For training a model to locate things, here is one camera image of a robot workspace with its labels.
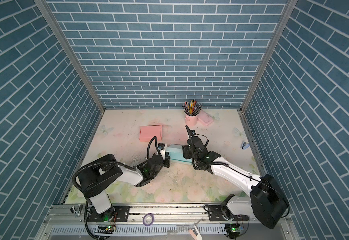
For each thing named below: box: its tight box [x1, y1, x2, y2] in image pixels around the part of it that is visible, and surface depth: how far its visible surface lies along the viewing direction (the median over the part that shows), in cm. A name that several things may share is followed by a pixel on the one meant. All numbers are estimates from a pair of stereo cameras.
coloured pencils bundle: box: [182, 99, 203, 117], surface depth 107 cm
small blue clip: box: [241, 141, 250, 150], surface depth 101 cm
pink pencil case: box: [197, 110, 214, 126], surface depth 114 cm
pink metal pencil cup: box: [184, 114, 198, 127], surface depth 107 cm
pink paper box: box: [139, 125, 163, 142], surface depth 105 cm
